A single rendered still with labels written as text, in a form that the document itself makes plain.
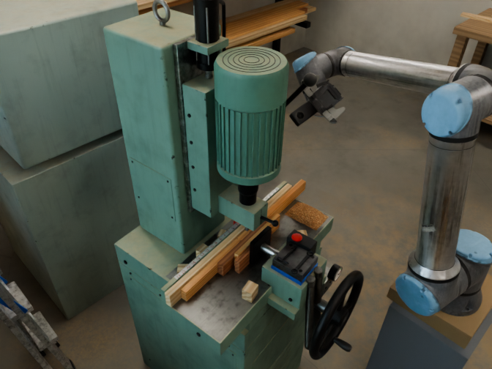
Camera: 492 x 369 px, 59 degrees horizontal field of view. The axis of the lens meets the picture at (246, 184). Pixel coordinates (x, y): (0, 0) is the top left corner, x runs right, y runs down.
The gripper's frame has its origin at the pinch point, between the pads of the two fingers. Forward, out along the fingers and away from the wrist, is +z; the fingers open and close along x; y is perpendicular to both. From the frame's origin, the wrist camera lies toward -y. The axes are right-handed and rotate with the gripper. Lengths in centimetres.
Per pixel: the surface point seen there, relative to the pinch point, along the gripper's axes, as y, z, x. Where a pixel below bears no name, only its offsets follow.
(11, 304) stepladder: -125, -7, -14
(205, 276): -54, 10, 18
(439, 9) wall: 140, -288, -4
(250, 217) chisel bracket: -34.9, 4.0, 13.3
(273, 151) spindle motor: -16.4, 16.0, 2.8
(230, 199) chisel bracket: -36.7, 1.1, 5.7
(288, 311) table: -42, 9, 40
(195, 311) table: -60, 17, 23
